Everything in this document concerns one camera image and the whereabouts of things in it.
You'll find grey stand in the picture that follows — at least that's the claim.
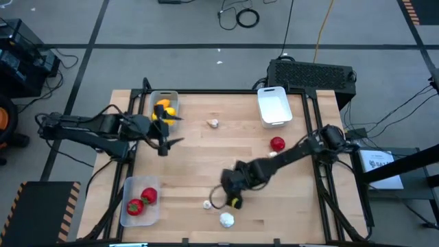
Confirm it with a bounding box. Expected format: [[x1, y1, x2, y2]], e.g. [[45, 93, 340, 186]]
[[428, 67, 439, 94]]

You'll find coiled black cable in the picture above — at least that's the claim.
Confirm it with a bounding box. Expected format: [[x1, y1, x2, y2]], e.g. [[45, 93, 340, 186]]
[[235, 8, 261, 29]]

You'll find black floor cable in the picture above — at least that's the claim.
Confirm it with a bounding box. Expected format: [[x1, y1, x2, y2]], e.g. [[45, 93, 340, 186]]
[[344, 84, 439, 131], [366, 92, 439, 139]]

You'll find black hazard striped mat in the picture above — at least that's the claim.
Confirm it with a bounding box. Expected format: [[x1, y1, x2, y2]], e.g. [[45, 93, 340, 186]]
[[400, 0, 439, 27], [0, 180, 82, 247]]

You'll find white label box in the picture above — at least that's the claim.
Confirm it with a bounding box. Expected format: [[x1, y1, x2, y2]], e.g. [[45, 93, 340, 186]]
[[359, 149, 405, 191]]

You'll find light grey plastic basket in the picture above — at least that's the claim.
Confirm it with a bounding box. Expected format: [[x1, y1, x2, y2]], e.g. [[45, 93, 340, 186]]
[[147, 90, 180, 133]]

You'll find large white garlic bulb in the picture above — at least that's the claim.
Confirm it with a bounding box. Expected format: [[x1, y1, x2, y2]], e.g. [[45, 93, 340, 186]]
[[219, 211, 235, 228]]

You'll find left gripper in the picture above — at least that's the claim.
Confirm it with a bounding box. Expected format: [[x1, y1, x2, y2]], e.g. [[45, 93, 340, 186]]
[[126, 104, 185, 157]]

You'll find clear plastic bin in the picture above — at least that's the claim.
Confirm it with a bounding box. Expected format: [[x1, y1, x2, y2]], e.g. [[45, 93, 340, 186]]
[[119, 175, 161, 228]]

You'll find dark right gripper cable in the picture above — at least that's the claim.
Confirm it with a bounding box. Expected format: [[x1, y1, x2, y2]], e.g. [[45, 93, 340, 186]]
[[209, 184, 230, 210]]

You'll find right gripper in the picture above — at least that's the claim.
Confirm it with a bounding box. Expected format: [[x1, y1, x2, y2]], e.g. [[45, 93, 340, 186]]
[[221, 164, 250, 210]]

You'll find black metal table frame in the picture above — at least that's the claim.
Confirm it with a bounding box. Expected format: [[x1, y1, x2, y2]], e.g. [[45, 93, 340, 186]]
[[82, 78, 375, 243]]

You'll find black computer case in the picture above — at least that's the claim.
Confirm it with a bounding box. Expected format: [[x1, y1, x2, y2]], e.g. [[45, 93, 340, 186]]
[[266, 58, 357, 110]]

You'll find black metal beam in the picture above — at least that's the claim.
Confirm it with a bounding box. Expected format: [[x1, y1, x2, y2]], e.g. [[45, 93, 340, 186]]
[[362, 143, 439, 185]]

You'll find red tomato green stem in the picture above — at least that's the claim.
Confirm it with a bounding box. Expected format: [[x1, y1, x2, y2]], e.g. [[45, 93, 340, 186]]
[[270, 136, 286, 153], [140, 187, 158, 206], [126, 198, 145, 217]]

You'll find dark side table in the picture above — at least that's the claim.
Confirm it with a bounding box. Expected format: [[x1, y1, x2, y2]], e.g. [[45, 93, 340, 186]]
[[349, 146, 439, 202]]

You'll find black orange wheeled device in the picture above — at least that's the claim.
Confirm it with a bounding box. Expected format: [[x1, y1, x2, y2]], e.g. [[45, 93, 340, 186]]
[[0, 92, 31, 166]]

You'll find yellow hanging cable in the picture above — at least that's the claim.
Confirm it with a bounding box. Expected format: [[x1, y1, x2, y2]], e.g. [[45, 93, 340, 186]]
[[312, 0, 335, 64]]

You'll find thin black cable with plug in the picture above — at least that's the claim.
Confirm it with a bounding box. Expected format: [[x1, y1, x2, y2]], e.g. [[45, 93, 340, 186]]
[[217, 0, 241, 31]]

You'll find white plastic basket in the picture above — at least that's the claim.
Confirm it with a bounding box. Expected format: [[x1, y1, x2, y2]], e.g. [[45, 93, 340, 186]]
[[257, 86, 294, 130]]

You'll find black equipment stack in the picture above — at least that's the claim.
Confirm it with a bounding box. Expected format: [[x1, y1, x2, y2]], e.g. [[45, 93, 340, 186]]
[[0, 17, 62, 99]]

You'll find black hanging cable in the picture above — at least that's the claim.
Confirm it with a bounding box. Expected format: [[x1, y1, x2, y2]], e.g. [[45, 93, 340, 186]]
[[279, 0, 295, 58]]

